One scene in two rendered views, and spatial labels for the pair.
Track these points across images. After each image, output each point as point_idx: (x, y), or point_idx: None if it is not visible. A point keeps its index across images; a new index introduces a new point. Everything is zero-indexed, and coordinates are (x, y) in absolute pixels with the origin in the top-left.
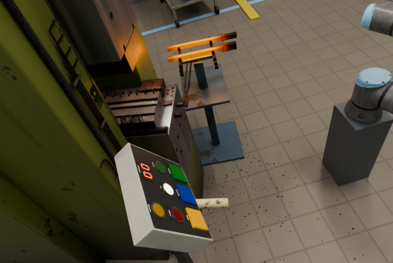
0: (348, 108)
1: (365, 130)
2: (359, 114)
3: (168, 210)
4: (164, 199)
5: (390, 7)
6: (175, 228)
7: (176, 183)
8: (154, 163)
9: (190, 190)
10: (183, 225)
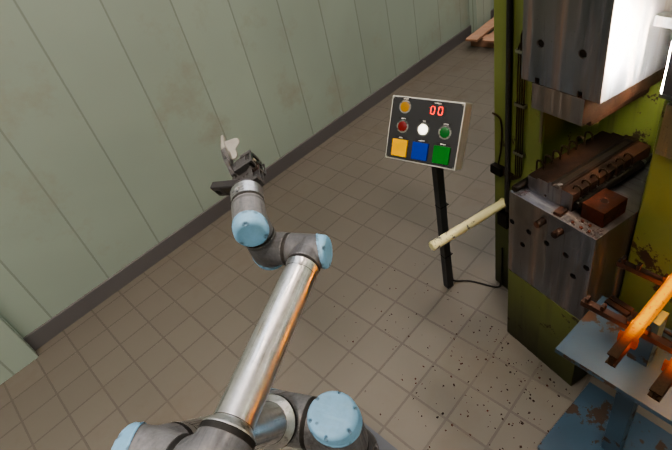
0: (368, 431)
1: None
2: None
3: (405, 117)
4: (413, 119)
5: (297, 241)
6: (393, 117)
7: (430, 145)
8: (447, 126)
9: (423, 159)
10: (395, 128)
